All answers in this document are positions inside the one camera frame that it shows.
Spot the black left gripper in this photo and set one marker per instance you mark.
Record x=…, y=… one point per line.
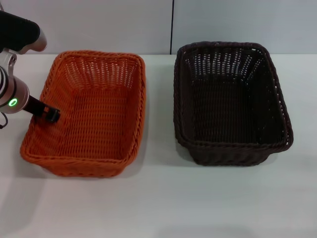
x=36, y=106

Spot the orange woven plastic basket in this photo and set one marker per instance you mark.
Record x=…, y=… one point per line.
x=99, y=124

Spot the dark brown woven plastic basket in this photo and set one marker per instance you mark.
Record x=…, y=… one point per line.
x=223, y=116

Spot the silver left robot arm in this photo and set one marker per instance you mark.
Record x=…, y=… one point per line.
x=15, y=91

